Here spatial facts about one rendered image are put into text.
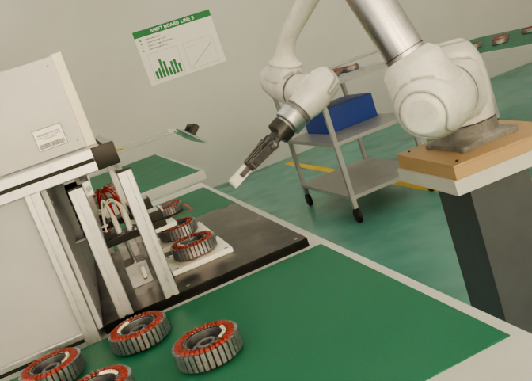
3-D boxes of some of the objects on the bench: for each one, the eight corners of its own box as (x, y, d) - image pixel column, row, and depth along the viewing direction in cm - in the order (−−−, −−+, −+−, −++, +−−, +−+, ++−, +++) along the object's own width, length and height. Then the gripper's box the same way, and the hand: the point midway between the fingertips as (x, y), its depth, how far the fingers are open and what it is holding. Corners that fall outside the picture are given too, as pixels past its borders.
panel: (94, 258, 184) (56, 166, 178) (104, 326, 121) (46, 188, 116) (90, 259, 184) (52, 168, 178) (98, 329, 121) (40, 191, 115)
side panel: (101, 335, 123) (40, 190, 117) (102, 340, 120) (39, 192, 114) (-38, 397, 116) (-111, 245, 110) (-41, 403, 113) (-116, 248, 107)
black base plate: (237, 208, 195) (234, 202, 195) (309, 245, 134) (306, 236, 134) (96, 265, 183) (93, 258, 183) (107, 335, 123) (103, 325, 122)
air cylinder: (150, 272, 148) (142, 252, 147) (153, 280, 141) (145, 259, 140) (130, 280, 147) (122, 260, 146) (133, 289, 140) (124, 267, 139)
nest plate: (219, 239, 156) (218, 235, 156) (233, 251, 142) (232, 246, 142) (165, 262, 153) (163, 257, 152) (174, 276, 138) (172, 272, 138)
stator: (180, 321, 116) (173, 303, 115) (156, 352, 106) (149, 333, 105) (131, 331, 120) (124, 314, 119) (103, 362, 109) (96, 344, 108)
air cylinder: (140, 253, 171) (133, 235, 170) (142, 258, 164) (135, 240, 163) (123, 260, 170) (115, 241, 169) (125, 265, 163) (117, 247, 162)
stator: (195, 224, 177) (191, 213, 176) (202, 231, 166) (197, 219, 165) (159, 239, 174) (154, 227, 173) (164, 246, 163) (159, 234, 163)
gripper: (302, 134, 172) (246, 196, 169) (287, 133, 184) (235, 191, 181) (284, 116, 170) (227, 177, 167) (270, 116, 182) (218, 174, 179)
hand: (240, 176), depth 174 cm, fingers closed
